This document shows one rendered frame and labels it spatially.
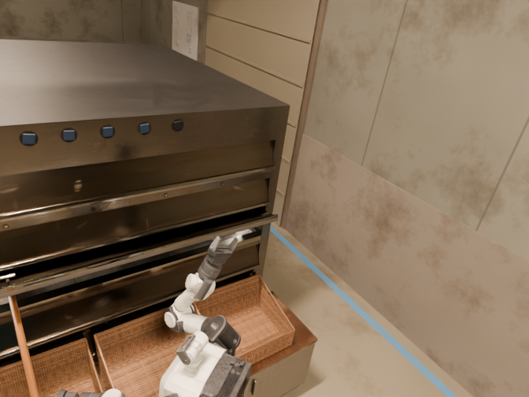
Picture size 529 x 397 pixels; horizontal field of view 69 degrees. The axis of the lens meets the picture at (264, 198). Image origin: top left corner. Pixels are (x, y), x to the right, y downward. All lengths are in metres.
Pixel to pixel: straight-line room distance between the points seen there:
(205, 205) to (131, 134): 0.64
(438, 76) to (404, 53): 0.38
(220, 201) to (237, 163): 0.26
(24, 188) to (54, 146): 0.23
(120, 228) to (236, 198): 0.71
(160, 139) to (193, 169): 0.27
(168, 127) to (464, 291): 2.60
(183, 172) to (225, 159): 0.27
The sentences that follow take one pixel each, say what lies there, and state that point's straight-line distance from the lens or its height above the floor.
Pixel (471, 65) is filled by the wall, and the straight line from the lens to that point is 3.25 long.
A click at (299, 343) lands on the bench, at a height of 0.58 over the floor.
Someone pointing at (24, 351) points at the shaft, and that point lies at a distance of 2.06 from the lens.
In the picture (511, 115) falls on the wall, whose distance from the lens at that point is 3.12.
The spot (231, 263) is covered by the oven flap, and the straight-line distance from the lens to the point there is 2.72.
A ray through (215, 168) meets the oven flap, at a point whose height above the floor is 1.77.
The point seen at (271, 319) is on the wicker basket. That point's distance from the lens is 2.95.
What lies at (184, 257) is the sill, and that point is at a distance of 2.47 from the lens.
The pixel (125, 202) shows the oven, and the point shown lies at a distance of 2.09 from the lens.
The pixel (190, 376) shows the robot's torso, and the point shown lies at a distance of 1.62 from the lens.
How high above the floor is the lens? 2.71
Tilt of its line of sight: 29 degrees down
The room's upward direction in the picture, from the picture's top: 8 degrees clockwise
